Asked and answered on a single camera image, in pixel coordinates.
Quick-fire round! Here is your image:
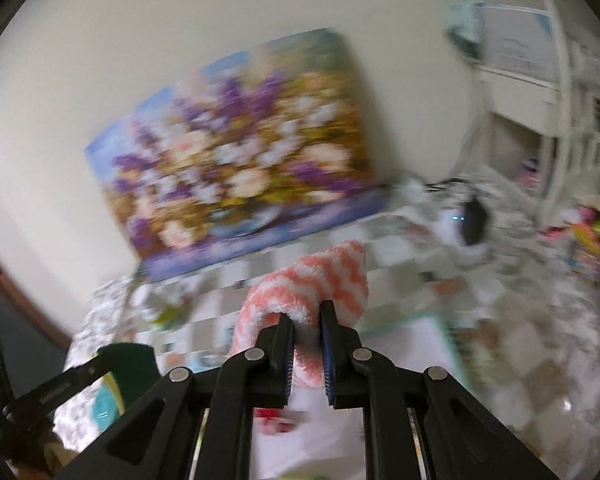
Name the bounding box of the white paper gift bag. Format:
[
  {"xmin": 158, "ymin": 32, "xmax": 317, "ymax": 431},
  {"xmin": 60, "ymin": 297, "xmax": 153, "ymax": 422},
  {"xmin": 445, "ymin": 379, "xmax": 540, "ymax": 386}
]
[{"xmin": 445, "ymin": 0, "xmax": 558, "ymax": 84}]

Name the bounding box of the colourful toy pile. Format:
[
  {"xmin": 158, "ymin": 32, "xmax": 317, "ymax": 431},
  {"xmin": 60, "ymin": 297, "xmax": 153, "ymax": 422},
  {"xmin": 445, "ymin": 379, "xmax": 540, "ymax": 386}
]
[{"xmin": 538, "ymin": 176, "xmax": 600, "ymax": 258}]

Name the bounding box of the teal shallow cardboard tray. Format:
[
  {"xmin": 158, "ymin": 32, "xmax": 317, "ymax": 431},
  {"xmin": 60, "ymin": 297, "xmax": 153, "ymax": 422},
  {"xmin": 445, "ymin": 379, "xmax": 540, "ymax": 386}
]
[{"xmin": 250, "ymin": 314, "xmax": 469, "ymax": 479}]

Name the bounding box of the checkered picture table mat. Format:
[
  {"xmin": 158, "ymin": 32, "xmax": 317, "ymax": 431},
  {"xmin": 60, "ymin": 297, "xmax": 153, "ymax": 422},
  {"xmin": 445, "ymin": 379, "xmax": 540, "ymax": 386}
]
[{"xmin": 78, "ymin": 209, "xmax": 600, "ymax": 480}]

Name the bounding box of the black power adapter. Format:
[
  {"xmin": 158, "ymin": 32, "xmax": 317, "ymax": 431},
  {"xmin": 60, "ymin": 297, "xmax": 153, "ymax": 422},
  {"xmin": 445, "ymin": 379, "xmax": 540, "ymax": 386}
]
[{"xmin": 460, "ymin": 196, "xmax": 490, "ymax": 246}]

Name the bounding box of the teal plastic toy box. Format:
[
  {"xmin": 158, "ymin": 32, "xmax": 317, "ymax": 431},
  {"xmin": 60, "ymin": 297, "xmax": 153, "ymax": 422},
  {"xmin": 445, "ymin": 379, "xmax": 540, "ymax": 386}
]
[{"xmin": 92, "ymin": 382, "xmax": 124, "ymax": 432}]

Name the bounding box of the white pill bottle green label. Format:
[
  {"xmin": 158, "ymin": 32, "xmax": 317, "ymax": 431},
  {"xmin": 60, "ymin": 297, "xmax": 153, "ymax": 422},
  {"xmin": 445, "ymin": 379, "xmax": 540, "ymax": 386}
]
[{"xmin": 150, "ymin": 306, "xmax": 188, "ymax": 330}]

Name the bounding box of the floral oil painting canvas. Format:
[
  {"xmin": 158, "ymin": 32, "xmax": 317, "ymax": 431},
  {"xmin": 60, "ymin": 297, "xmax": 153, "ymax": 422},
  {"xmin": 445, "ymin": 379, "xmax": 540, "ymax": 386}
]
[{"xmin": 85, "ymin": 28, "xmax": 387, "ymax": 282}]

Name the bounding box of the white wooden shelf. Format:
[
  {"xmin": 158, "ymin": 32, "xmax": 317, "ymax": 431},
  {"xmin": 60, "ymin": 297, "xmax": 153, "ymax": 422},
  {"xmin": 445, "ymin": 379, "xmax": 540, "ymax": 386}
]
[{"xmin": 454, "ymin": 0, "xmax": 600, "ymax": 227}]

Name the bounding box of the yellow green sponge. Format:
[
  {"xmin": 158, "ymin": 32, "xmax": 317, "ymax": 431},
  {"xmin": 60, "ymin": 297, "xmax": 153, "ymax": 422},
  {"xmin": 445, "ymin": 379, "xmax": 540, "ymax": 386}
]
[{"xmin": 97, "ymin": 342, "xmax": 161, "ymax": 414}]

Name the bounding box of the pink white chevron cloth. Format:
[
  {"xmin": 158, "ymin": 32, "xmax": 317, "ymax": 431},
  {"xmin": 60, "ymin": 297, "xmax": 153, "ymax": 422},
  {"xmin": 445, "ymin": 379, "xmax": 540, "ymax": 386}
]
[{"xmin": 230, "ymin": 240, "xmax": 370, "ymax": 389}]

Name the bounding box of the grey floral tablecloth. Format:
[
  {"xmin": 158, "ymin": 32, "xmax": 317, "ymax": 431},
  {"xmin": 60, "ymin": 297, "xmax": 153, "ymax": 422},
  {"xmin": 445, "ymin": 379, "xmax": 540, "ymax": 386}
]
[{"xmin": 67, "ymin": 176, "xmax": 600, "ymax": 479}]

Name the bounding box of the red pink yarn bow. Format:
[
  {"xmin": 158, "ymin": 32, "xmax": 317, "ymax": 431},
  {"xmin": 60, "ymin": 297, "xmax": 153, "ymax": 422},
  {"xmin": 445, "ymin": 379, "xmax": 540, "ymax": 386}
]
[{"xmin": 253, "ymin": 408, "xmax": 306, "ymax": 436}]

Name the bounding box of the white power strip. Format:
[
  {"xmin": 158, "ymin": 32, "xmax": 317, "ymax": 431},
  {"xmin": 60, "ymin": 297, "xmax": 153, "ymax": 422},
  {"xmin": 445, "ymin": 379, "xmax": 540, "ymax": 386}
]
[{"xmin": 432, "ymin": 209, "xmax": 489, "ymax": 268}]

